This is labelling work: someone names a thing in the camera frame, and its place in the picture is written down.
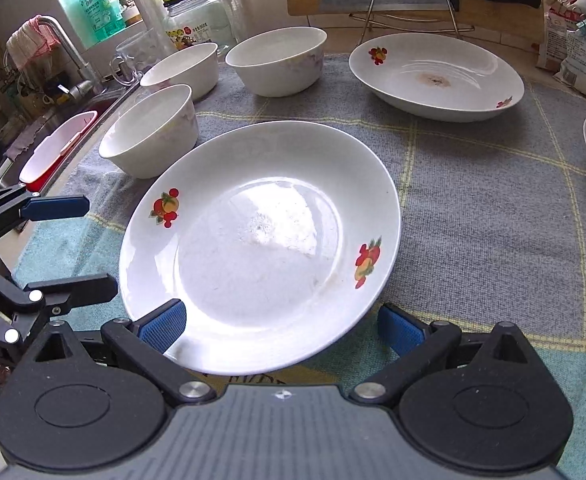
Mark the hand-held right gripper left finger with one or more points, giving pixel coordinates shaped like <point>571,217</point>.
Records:
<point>163,327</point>

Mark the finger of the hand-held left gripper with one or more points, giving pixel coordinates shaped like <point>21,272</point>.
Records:
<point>55,208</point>
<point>78,290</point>

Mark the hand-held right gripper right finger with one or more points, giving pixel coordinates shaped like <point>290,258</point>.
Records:
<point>400,330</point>

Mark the white floral ceramic bowl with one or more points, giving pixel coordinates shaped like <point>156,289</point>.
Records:
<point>278,77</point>
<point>183,67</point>
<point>145,157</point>

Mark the red plastic basin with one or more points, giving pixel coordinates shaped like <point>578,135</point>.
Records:
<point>33,186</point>

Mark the white plastic colander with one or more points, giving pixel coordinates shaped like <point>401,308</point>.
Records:
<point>58,145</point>

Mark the steel sink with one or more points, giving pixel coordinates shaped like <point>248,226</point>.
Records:
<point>48,120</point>

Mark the grey checked cloth mat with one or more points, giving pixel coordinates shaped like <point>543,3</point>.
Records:
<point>473,200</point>

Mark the metal faucet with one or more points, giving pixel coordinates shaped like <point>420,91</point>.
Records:
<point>68,45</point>

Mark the pink and white rag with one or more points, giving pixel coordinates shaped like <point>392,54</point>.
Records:
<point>28,42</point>

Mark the clear glass mug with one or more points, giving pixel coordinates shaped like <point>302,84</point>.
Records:
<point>133,55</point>

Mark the green dish soap bottle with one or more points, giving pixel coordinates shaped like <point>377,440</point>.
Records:
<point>98,10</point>

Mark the small potted plant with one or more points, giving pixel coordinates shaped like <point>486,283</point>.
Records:
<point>129,10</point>

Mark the large glass jar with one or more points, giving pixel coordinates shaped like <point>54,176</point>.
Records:
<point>198,25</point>

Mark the stack of clear plastic cups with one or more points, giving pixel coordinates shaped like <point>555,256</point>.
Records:
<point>228,0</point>

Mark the red and white food bag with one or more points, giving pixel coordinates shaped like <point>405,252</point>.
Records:
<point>553,35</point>

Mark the binder clip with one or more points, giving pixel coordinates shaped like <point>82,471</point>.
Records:
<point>557,2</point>

